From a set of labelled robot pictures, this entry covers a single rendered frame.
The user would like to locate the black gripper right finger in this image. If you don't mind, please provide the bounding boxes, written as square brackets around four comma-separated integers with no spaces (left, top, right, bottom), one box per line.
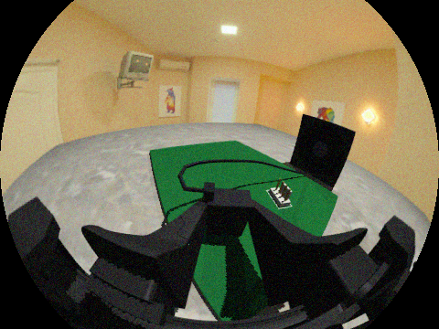
[248,200,368,306]

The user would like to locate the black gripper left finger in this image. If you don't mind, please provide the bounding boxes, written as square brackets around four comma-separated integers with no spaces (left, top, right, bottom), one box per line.
[81,198,208,308]

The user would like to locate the green circuit board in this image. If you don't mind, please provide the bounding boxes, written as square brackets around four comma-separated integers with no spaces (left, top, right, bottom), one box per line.
[150,140,337,321]

